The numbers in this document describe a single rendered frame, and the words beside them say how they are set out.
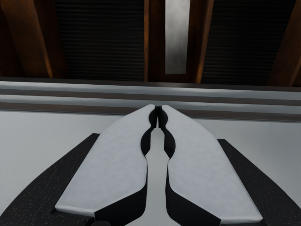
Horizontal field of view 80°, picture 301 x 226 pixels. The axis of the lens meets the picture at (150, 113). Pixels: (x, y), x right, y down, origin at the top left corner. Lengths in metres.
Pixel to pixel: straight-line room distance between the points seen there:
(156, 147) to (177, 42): 0.14
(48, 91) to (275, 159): 0.20
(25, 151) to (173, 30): 0.20
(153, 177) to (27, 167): 0.12
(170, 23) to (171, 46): 0.03
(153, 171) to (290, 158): 0.12
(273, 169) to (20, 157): 0.23
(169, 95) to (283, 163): 0.11
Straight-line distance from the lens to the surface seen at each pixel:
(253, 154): 0.18
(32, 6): 0.29
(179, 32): 0.24
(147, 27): 0.24
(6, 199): 0.27
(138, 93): 0.16
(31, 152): 0.20
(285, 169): 0.20
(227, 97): 0.17
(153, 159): 0.16
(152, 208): 0.22
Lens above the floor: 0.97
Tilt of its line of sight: 60 degrees down
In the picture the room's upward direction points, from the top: 175 degrees counter-clockwise
